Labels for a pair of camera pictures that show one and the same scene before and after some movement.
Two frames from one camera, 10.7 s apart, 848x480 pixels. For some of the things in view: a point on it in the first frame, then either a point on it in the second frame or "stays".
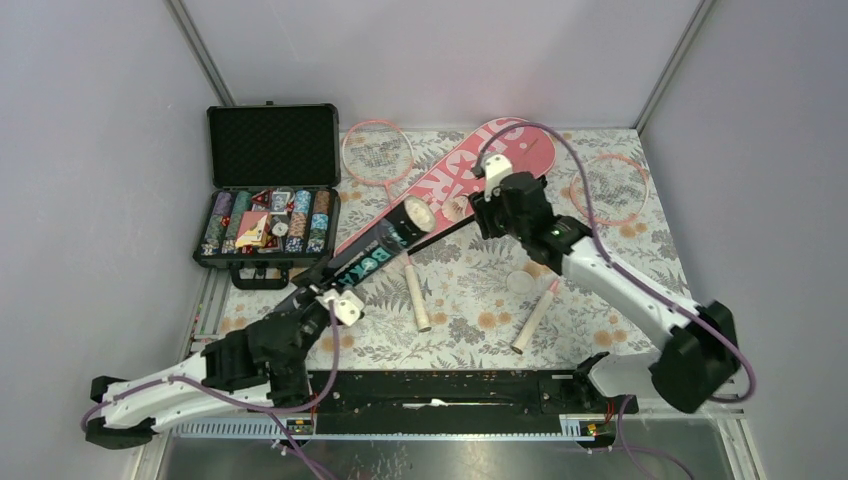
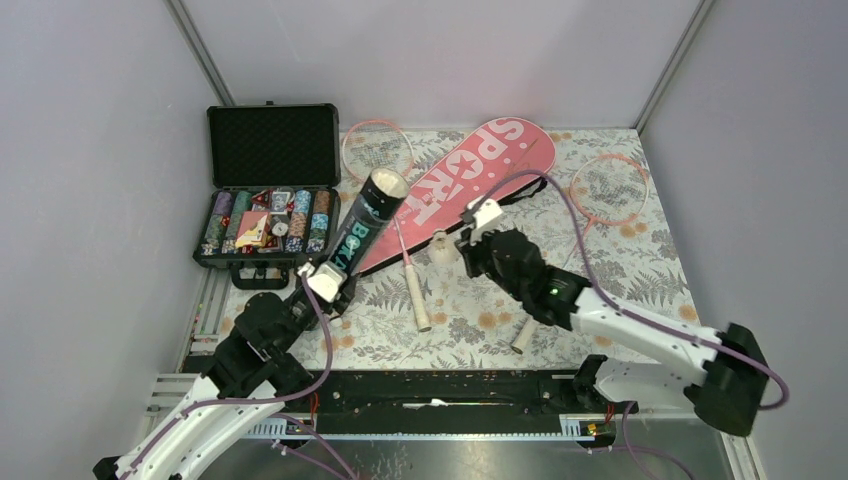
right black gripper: (483, 210) to (470, 250)
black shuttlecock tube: (410, 220) to (382, 189)
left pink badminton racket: (383, 151) stays
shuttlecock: (455, 209) to (442, 249)
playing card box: (252, 229) stays
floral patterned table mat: (467, 298) stays
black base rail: (460, 394) stays
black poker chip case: (273, 190) stays
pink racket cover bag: (447, 183) stays
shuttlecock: (420, 213) to (390, 182)
